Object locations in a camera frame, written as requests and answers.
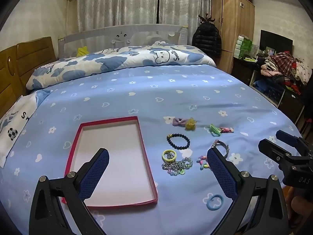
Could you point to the blue and white quilt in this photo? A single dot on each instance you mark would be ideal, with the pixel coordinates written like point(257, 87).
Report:
point(110, 61)

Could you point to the photo frame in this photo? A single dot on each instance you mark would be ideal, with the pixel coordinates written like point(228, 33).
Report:
point(270, 51)

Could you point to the yellow hair claw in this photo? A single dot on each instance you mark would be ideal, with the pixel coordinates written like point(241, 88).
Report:
point(190, 125)

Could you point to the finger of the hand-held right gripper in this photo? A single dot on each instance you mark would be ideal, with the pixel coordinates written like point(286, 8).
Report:
point(271, 150)
point(291, 140)

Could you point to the pink hair clip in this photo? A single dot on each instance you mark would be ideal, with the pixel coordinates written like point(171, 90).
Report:
point(227, 129)

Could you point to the pink cardboard box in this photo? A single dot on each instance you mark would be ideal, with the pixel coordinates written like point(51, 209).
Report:
point(110, 151)

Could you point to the person's right hand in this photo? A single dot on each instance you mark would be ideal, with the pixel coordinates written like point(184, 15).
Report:
point(302, 206)

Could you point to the pile of clothes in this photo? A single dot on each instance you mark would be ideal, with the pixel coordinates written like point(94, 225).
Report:
point(283, 66)

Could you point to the black puffer jacket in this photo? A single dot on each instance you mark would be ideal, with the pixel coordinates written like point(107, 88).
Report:
point(206, 41)

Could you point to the black desk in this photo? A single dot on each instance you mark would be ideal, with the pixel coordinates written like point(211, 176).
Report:
point(242, 71)

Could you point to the wooden wardrobe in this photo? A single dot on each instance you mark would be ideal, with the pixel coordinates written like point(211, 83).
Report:
point(234, 29)

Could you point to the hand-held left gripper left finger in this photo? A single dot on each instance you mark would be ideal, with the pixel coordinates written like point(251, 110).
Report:
point(96, 173)

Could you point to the white printed pillow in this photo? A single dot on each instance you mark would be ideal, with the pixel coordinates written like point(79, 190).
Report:
point(14, 132)

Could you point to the yellow plush toy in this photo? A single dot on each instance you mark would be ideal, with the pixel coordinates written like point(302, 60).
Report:
point(82, 51)

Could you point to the grey bed guard rail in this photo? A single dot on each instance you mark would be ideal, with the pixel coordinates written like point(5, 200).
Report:
point(97, 36)

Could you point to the green bag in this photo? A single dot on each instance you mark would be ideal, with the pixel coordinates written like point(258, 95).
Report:
point(247, 47)

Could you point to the wooden headboard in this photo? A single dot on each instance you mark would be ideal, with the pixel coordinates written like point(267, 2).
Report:
point(31, 53)

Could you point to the blue floral bed sheet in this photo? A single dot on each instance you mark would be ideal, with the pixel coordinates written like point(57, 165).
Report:
point(146, 90)

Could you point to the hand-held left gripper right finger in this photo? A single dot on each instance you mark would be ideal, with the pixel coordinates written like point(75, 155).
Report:
point(221, 173)

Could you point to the black television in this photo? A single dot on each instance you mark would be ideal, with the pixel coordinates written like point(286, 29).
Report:
point(276, 41)

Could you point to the wooden coat rack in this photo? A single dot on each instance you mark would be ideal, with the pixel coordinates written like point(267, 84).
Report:
point(206, 19)

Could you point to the purple bow hair clip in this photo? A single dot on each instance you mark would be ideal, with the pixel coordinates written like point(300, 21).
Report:
point(179, 121)

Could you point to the stack of tissue packs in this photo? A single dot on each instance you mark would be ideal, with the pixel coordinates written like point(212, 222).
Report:
point(238, 49)

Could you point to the grey patterned curtain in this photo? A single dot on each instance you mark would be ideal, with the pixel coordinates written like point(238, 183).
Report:
point(183, 5)
point(117, 5)

